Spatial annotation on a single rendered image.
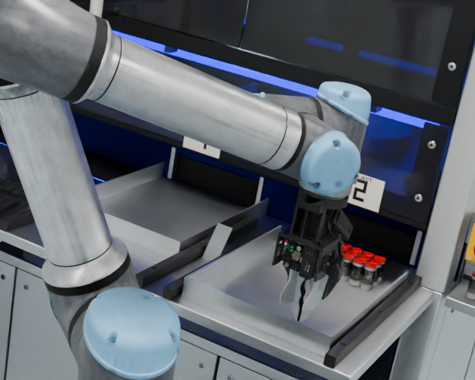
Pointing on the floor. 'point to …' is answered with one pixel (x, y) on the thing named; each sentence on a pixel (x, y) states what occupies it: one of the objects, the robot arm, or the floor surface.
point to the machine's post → (451, 209)
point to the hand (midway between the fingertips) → (302, 311)
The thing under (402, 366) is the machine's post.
